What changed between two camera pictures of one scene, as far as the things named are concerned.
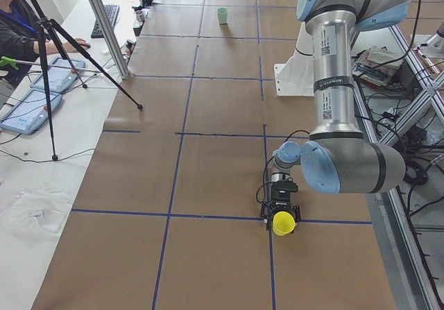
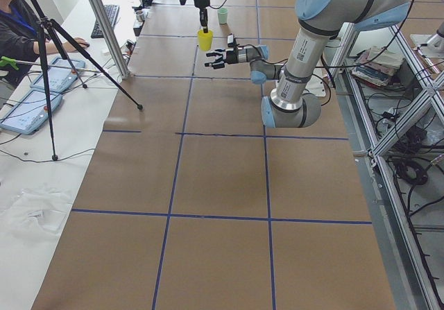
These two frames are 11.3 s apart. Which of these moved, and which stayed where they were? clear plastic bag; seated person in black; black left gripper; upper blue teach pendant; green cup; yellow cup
Moved: black left gripper; yellow cup
Stayed: upper blue teach pendant; green cup; clear plastic bag; seated person in black
